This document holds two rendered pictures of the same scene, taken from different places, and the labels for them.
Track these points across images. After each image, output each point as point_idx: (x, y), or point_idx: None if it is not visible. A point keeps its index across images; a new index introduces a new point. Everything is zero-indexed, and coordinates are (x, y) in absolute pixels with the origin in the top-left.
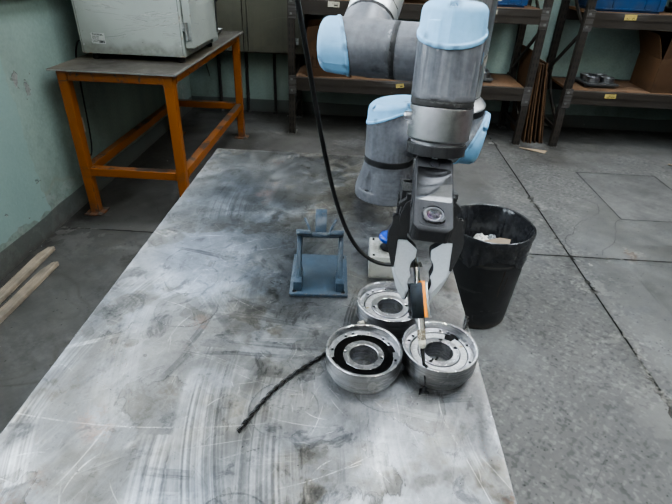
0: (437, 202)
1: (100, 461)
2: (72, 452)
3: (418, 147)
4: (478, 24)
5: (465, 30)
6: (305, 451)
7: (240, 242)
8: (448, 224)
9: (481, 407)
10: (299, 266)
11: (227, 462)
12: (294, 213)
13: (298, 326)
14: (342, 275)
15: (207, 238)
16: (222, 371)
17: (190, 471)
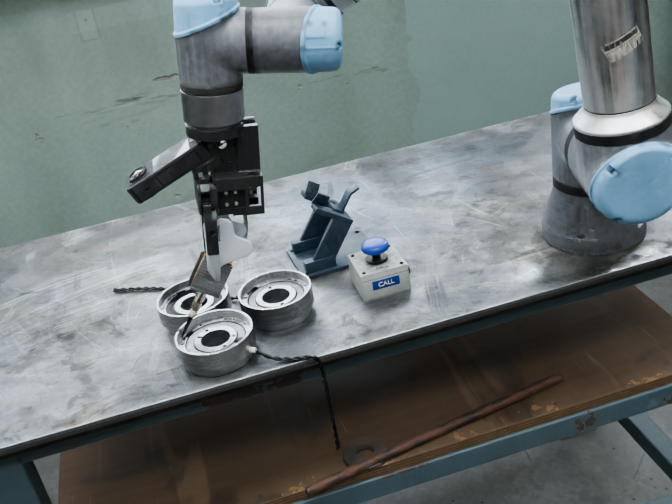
0: (151, 168)
1: (82, 259)
2: (87, 248)
3: None
4: (181, 17)
5: (175, 21)
6: (103, 321)
7: (363, 199)
8: (131, 185)
9: (172, 392)
10: (305, 230)
11: (88, 297)
12: (456, 200)
13: (243, 272)
14: (319, 259)
15: (356, 184)
16: (172, 263)
17: (79, 288)
